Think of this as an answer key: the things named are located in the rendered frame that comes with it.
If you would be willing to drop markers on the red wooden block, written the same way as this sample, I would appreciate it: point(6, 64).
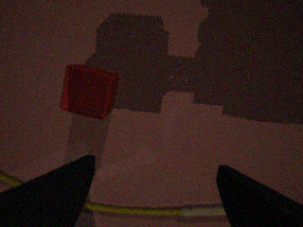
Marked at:
point(88, 90)

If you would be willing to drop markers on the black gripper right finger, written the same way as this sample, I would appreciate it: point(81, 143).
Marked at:
point(248, 203)

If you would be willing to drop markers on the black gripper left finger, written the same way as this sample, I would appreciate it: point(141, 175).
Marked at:
point(52, 200)

